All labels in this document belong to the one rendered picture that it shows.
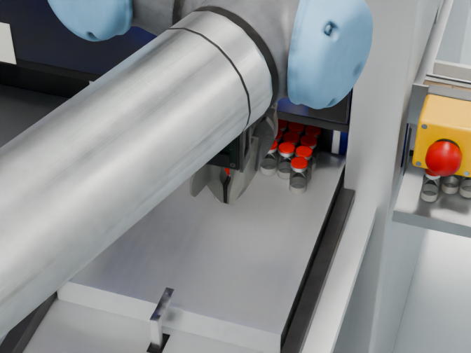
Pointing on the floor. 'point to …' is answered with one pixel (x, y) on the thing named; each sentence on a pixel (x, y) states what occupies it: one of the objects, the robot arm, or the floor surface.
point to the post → (378, 155)
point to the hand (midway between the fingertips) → (228, 186)
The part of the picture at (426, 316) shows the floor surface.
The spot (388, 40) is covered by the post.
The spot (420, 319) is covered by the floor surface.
